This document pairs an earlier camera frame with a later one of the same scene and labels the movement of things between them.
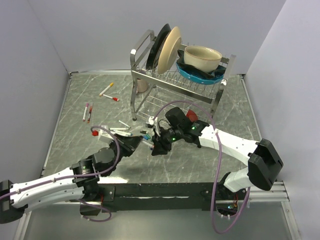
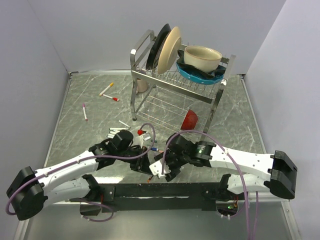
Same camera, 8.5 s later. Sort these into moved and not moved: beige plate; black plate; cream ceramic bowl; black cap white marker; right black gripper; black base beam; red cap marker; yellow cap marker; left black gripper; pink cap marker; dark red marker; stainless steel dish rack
Moved: right black gripper; left black gripper; dark red marker; pink cap marker
Not moved: black cap white marker; red cap marker; black plate; stainless steel dish rack; beige plate; yellow cap marker; black base beam; cream ceramic bowl
